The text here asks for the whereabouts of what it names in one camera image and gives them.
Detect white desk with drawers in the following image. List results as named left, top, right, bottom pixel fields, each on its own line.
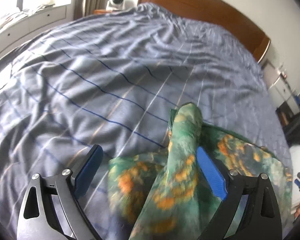
left=262, top=59, right=300, bottom=114

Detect wooden headboard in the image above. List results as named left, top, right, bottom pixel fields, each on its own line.
left=138, top=0, right=271, bottom=63

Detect white window cabinet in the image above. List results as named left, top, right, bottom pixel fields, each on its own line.
left=0, top=5, right=68, bottom=58

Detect black chair with jacket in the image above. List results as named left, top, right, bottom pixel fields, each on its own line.
left=276, top=102, right=300, bottom=147

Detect blue plaid bed sheet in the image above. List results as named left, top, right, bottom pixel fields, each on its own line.
left=0, top=3, right=292, bottom=239

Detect green floral garment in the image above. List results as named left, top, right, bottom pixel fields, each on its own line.
left=108, top=103, right=292, bottom=239

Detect white security camera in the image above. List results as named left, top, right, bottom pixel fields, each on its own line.
left=106, top=0, right=134, bottom=11

